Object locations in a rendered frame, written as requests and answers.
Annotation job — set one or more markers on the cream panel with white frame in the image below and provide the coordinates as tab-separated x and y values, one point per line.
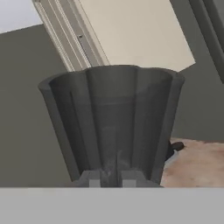
137	32

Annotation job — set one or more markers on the dark grey fluted jug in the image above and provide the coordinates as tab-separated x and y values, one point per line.
116	110

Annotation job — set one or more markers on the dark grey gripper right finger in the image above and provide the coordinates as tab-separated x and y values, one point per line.
131	178

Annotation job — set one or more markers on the dark grey cupboard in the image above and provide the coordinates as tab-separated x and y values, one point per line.
214	32

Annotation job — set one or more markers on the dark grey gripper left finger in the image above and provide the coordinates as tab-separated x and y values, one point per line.
91	178

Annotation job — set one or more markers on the black sink tap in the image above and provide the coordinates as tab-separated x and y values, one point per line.
176	146

